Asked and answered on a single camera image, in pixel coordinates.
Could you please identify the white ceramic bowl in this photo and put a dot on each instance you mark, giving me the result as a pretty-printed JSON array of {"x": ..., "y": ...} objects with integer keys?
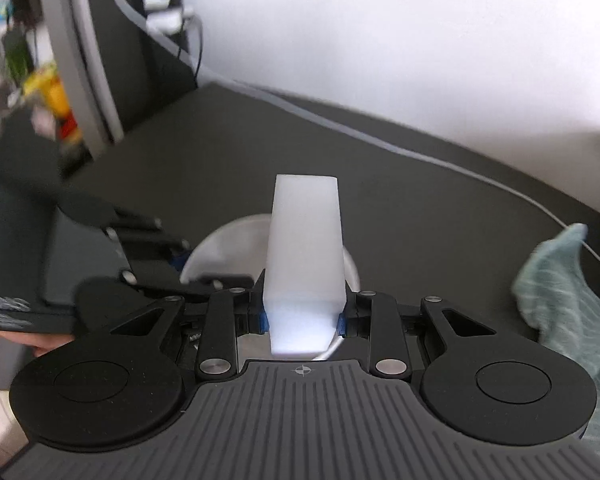
[{"x": 240, "y": 247}]

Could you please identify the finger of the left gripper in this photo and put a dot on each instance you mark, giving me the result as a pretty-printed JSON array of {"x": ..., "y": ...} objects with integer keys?
[{"x": 179, "y": 261}]

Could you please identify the person's left hand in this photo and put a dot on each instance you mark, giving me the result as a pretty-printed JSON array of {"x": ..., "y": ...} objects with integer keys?
[{"x": 40, "y": 343}]

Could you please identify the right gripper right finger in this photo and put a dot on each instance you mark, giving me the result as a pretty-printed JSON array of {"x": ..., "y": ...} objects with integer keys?
[{"x": 375, "y": 317}]

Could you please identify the grey cabinet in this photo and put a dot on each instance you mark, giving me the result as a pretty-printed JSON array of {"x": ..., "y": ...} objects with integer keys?
[{"x": 74, "y": 44}]

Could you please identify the bottom white charger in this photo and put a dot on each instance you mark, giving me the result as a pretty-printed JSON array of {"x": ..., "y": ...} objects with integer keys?
[{"x": 170, "y": 21}]

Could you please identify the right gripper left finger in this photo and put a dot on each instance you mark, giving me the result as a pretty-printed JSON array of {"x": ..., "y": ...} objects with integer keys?
[{"x": 231, "y": 313}]

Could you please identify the black power strip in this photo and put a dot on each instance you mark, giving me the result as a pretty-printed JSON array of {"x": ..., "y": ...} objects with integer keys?
[{"x": 142, "y": 77}]

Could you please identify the yellow red package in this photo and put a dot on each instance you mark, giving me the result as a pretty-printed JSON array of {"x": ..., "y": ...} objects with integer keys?
[{"x": 52, "y": 115}]

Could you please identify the green striped towel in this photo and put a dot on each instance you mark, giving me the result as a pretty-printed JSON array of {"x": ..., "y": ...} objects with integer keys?
[{"x": 554, "y": 298}]

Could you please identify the white sponge block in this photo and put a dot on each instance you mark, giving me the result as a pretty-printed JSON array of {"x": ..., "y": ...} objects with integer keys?
[{"x": 304, "y": 287}]

